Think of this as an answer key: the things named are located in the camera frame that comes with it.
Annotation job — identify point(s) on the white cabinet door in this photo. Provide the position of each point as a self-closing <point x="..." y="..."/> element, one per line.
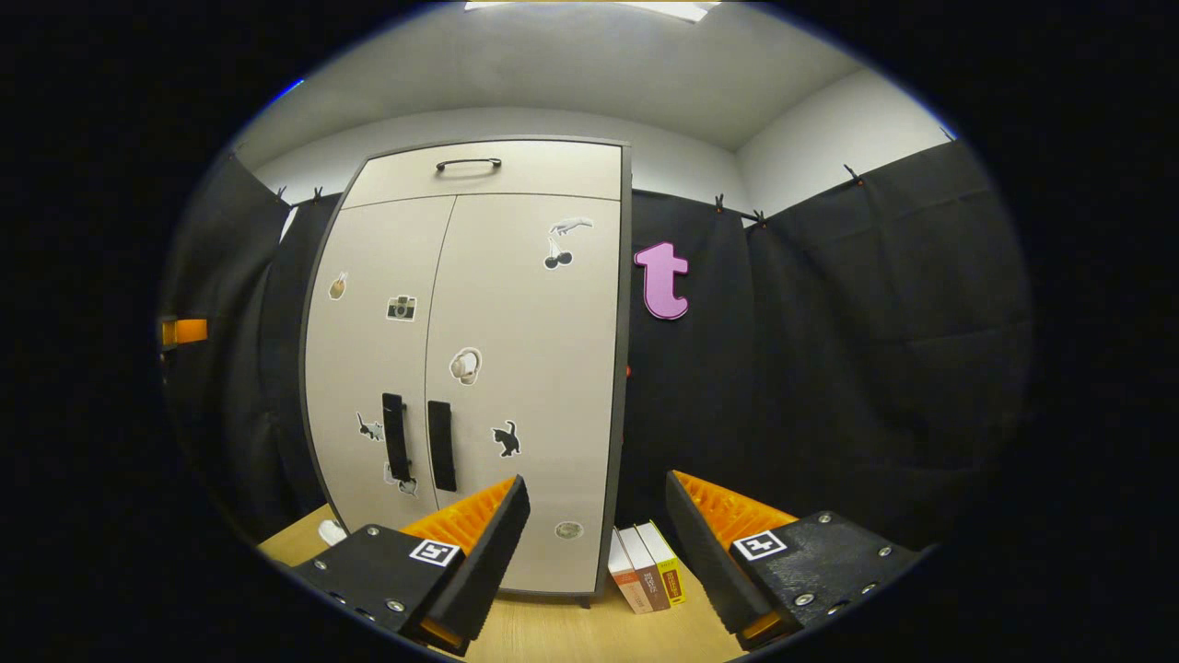
<point x="543" y="414"/>
<point x="368" y="368"/>

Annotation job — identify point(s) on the orange and white book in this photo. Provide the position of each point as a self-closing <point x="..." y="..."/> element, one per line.
<point x="628" y="580"/>

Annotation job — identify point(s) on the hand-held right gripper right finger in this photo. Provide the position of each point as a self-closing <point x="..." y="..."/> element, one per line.
<point x="709" y="562"/>

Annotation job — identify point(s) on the white shoe cabinet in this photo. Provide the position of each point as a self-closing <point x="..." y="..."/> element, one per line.
<point x="625" y="368"/>

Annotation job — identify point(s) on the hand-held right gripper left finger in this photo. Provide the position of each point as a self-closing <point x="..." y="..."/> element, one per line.
<point x="488" y="562"/>

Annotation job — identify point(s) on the white cabinet drawer front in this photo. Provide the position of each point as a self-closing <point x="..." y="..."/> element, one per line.
<point x="553" y="170"/>

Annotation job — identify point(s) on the yellow book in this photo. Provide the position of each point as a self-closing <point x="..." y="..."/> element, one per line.
<point x="671" y="571"/>

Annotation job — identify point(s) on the ceiling light panel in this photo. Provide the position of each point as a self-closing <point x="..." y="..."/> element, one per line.
<point x="589" y="7"/>
<point x="289" y="87"/>

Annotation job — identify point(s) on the brown book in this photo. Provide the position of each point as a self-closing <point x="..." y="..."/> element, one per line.
<point x="649" y="575"/>

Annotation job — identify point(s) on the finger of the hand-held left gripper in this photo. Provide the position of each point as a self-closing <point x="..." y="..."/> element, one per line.
<point x="189" y="331"/>

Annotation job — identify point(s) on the white lidded pot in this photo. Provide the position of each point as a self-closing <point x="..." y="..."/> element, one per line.
<point x="332" y="532"/>

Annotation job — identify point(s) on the black backdrop cloth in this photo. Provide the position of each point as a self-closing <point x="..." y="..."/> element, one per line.
<point x="875" y="322"/>

